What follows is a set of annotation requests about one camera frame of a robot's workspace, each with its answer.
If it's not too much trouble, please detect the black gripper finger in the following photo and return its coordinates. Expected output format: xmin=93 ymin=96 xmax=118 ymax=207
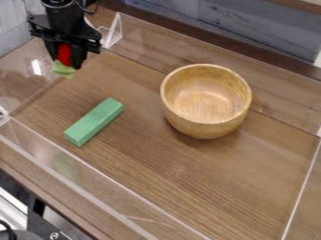
xmin=45 ymin=40 xmax=58 ymax=60
xmin=70 ymin=45 xmax=89 ymax=69

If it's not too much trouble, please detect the red plush tomato toy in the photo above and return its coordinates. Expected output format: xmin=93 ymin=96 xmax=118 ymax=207
xmin=51 ymin=43 xmax=76 ymax=78

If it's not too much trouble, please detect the light wooden bowl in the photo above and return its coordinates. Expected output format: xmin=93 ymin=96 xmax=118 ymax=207
xmin=161 ymin=64 xmax=252 ymax=139

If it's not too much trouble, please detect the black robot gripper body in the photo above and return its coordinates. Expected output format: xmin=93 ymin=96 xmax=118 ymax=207
xmin=29 ymin=14 xmax=90 ymax=47

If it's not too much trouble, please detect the clear acrylic corner bracket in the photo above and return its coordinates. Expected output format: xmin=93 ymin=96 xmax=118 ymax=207
xmin=85 ymin=13 xmax=124 ymax=53

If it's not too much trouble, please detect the green rectangular block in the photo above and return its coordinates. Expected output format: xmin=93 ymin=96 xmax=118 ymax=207
xmin=65 ymin=97 xmax=125 ymax=147

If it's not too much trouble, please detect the clear acrylic tray wall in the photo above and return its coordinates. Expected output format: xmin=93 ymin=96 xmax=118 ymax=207
xmin=0 ymin=109 xmax=211 ymax=240

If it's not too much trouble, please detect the black table leg bracket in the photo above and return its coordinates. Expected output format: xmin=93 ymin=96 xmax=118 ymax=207
xmin=27 ymin=197 xmax=73 ymax=240

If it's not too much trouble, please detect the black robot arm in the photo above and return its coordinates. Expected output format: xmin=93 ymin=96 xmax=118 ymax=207
xmin=29 ymin=0 xmax=102 ymax=69

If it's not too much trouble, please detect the black cable under table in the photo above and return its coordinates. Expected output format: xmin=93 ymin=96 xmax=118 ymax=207
xmin=0 ymin=218 xmax=18 ymax=240

